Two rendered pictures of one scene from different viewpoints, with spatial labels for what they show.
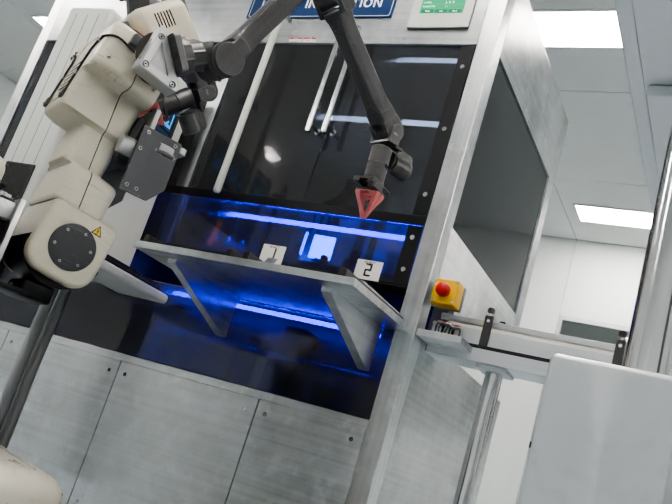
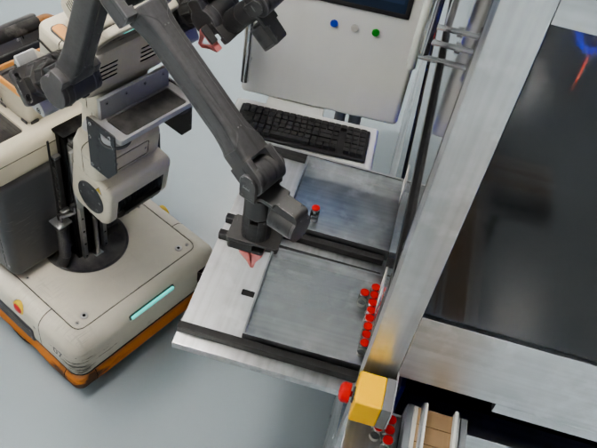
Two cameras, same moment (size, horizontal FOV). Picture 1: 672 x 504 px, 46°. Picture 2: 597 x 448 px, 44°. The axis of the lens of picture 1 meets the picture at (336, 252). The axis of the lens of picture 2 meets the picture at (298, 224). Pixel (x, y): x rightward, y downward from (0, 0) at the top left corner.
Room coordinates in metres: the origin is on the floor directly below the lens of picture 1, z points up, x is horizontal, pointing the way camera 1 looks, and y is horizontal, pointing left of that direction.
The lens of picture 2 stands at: (1.65, -0.94, 2.24)
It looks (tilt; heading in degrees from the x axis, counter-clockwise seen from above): 47 degrees down; 66
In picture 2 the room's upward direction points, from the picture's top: 11 degrees clockwise
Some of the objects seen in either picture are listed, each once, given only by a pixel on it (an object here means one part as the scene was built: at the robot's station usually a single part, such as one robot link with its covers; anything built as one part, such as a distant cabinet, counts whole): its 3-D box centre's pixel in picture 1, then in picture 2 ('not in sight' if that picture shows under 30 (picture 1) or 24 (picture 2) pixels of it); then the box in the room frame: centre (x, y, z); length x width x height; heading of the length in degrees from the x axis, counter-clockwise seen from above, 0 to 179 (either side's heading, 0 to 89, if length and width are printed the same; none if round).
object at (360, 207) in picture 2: not in sight; (358, 209); (2.34, 0.23, 0.90); 0.34 x 0.26 x 0.04; 150
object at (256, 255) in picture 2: (365, 200); (248, 248); (1.96, -0.03, 1.13); 0.07 x 0.07 x 0.09; 59
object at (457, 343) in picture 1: (446, 342); (377, 443); (2.17, -0.37, 0.87); 0.14 x 0.13 x 0.02; 150
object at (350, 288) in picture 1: (278, 290); (315, 256); (2.19, 0.12, 0.87); 0.70 x 0.48 x 0.02; 60
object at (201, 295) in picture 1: (198, 299); not in sight; (2.31, 0.34, 0.79); 0.34 x 0.03 x 0.13; 150
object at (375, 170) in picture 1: (374, 177); (257, 225); (1.97, -0.04, 1.20); 0.10 x 0.07 x 0.07; 149
